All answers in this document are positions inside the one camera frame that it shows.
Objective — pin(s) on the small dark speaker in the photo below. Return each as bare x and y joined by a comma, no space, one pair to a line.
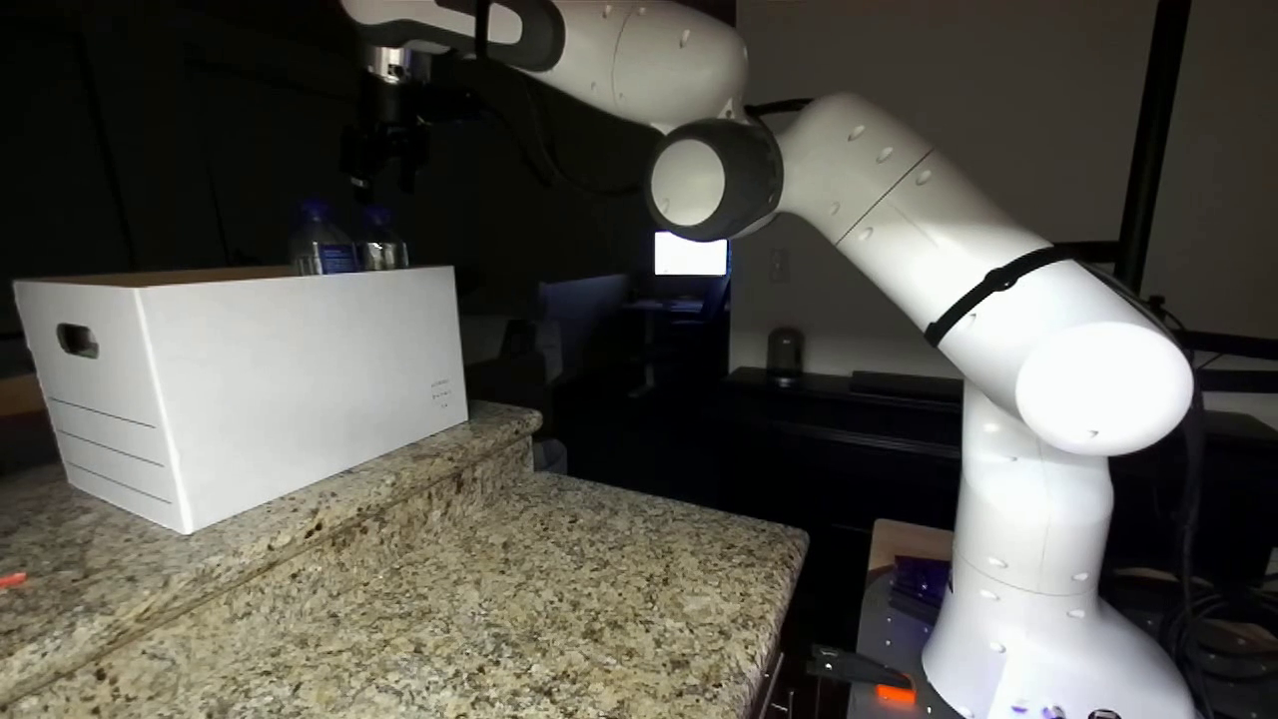
783,358

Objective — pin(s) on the white storage box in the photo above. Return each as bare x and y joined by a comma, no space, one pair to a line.
191,398

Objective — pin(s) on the lit monitor screen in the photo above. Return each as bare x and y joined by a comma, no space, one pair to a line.
689,255

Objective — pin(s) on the clear water bottle blue cap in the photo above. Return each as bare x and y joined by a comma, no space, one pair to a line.
381,241

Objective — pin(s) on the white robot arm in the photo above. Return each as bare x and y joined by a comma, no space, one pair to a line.
1060,368

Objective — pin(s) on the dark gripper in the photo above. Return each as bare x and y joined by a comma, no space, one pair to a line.
388,131

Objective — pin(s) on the black vertical pole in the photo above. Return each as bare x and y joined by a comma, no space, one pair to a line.
1157,110

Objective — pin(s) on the dark low cabinet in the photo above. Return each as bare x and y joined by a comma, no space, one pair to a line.
842,454

